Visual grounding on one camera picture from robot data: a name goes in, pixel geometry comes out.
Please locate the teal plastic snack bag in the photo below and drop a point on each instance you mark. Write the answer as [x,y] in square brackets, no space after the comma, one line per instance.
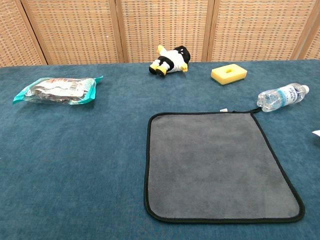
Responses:
[60,91]

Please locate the teal blue table cloth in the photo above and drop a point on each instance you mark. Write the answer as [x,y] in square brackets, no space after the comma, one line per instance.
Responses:
[75,162]

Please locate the yellow sponge with hole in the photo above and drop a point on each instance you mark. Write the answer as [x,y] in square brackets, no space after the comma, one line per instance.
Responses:
[221,75]

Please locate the black white penguin plush toy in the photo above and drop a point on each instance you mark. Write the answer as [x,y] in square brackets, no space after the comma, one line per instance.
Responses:
[172,61]

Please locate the clear plastic water bottle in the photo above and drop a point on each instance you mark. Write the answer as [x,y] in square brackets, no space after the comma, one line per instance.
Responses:
[280,98]

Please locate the grey and green cloth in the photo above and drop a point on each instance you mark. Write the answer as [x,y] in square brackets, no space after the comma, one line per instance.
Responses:
[220,170]

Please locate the white soft packet blue print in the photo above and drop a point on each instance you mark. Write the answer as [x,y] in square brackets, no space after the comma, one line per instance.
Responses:
[317,133]

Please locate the wicker folding screen wooden frame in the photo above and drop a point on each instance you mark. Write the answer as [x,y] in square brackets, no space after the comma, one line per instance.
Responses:
[160,27]

